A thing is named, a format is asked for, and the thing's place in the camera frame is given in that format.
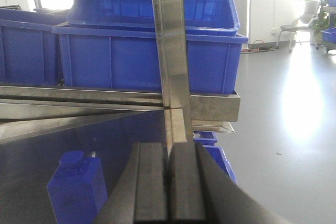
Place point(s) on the blue bin at left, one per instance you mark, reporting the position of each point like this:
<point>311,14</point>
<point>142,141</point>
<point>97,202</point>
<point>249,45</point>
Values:
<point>29,48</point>

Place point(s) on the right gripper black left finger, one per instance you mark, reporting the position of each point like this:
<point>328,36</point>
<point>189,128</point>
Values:
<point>140,194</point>

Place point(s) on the green potted plant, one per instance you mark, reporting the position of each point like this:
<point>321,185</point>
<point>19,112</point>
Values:
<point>325,6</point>

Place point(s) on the blue bottle-shaped part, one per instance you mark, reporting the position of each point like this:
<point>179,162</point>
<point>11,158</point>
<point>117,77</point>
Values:
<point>77,189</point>

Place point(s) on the grey stool chair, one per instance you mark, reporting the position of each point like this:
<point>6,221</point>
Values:
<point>304,23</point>

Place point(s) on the far steel shelf rack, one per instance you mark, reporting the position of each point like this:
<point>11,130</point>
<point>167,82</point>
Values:
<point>328,34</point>

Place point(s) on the blue bin below table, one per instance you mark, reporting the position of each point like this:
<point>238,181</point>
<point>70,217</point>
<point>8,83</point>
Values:
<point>209,140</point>

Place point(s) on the tilted blue bin on top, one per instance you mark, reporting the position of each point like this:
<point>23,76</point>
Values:
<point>204,17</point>

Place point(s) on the blue bin under post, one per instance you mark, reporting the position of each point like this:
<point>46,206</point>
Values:
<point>95,57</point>

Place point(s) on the steel table shelf frame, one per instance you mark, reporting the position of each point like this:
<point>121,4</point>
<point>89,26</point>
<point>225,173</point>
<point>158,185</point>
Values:
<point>28,110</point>

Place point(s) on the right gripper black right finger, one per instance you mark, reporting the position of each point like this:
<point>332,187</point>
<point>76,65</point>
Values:
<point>201,192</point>

